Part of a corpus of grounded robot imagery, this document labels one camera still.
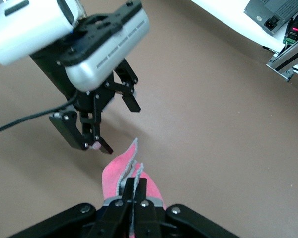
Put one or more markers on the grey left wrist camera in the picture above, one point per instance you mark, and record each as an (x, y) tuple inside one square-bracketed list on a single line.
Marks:
[(109, 57)]

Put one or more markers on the aluminium frame profile with bracket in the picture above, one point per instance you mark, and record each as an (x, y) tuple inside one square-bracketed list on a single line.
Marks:
[(288, 58)]

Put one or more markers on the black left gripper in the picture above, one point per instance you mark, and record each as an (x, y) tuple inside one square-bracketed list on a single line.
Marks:
[(89, 104)]

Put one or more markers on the grey power supply box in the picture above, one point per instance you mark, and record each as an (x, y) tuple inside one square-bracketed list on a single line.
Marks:
[(268, 12)]

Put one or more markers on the brown table cover sheet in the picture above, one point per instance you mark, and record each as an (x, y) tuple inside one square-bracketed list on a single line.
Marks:
[(213, 124)]

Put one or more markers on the pink towel with grey hem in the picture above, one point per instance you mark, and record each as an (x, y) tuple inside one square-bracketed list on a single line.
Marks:
[(114, 171)]

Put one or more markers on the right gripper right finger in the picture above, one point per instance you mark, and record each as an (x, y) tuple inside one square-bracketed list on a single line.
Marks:
[(151, 223)]

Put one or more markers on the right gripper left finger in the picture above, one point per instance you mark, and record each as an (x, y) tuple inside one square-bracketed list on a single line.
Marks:
[(109, 223)]

